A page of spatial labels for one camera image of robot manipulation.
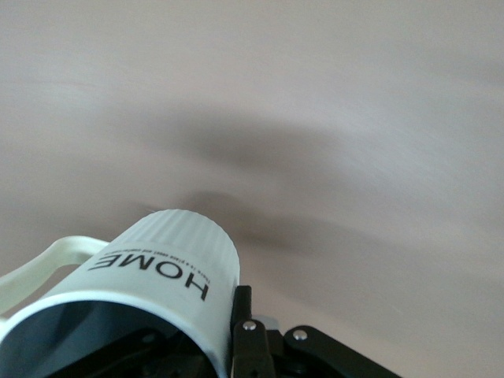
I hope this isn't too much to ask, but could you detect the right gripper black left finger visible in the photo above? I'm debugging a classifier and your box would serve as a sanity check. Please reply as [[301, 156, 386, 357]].
[[84, 324, 216, 378]]

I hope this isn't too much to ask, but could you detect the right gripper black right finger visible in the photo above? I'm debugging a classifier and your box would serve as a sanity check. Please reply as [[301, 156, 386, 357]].
[[229, 284, 405, 378]]

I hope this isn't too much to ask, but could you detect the white mug with HOME print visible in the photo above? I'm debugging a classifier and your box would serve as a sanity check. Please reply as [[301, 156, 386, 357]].
[[0, 209, 242, 378]]

